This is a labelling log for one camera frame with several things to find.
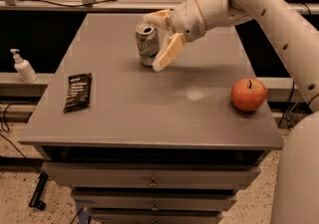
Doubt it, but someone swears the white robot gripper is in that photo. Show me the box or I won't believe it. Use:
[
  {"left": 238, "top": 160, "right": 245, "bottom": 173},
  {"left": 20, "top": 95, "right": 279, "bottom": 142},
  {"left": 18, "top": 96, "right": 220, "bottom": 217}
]
[{"left": 143, "top": 0, "right": 206, "bottom": 72}]

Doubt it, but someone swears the white 7up soda can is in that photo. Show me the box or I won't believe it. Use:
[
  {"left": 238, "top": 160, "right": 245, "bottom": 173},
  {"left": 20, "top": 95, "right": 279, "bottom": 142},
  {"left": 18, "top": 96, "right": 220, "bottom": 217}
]
[{"left": 136, "top": 22, "right": 160, "bottom": 66}]

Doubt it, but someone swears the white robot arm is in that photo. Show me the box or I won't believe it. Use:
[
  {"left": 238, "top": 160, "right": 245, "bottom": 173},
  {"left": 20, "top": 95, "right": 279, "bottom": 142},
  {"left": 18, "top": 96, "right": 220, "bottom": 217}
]
[{"left": 144, "top": 0, "right": 319, "bottom": 224}]

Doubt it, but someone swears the red apple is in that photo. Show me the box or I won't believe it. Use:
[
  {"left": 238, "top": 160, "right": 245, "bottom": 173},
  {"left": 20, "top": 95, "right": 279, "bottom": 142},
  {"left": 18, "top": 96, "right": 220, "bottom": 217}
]
[{"left": 230, "top": 78, "right": 267, "bottom": 112}]

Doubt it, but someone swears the black snack packet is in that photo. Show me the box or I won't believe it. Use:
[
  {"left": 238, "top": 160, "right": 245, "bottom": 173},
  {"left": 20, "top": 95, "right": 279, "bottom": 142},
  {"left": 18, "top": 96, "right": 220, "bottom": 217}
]
[{"left": 63, "top": 73, "right": 92, "bottom": 112}]

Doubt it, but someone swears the grey drawer cabinet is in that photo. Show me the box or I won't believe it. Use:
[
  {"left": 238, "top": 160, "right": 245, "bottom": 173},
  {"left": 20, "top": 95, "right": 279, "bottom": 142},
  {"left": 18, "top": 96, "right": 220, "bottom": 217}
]
[{"left": 20, "top": 14, "right": 282, "bottom": 224}]

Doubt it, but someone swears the white pump lotion bottle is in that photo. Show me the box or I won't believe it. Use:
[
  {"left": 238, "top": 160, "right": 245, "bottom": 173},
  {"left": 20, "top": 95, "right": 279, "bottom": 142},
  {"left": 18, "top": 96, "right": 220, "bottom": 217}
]
[{"left": 10, "top": 49, "right": 37, "bottom": 83}]

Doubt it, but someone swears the black clamp on floor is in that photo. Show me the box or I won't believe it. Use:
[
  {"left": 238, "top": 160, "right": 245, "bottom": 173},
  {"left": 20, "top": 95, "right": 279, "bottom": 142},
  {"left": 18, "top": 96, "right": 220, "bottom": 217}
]
[{"left": 29, "top": 172, "right": 48, "bottom": 211}]

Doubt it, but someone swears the black cable on ledge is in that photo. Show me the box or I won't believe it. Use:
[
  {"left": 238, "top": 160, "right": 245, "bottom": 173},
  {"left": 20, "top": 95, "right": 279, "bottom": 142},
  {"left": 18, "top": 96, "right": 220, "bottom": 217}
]
[{"left": 0, "top": 0, "right": 119, "bottom": 8}]

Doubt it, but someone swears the black floor cable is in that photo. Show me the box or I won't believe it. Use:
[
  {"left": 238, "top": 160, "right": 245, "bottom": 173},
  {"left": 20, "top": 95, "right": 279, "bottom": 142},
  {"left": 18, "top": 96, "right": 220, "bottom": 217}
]
[{"left": 0, "top": 102, "right": 43, "bottom": 174}]

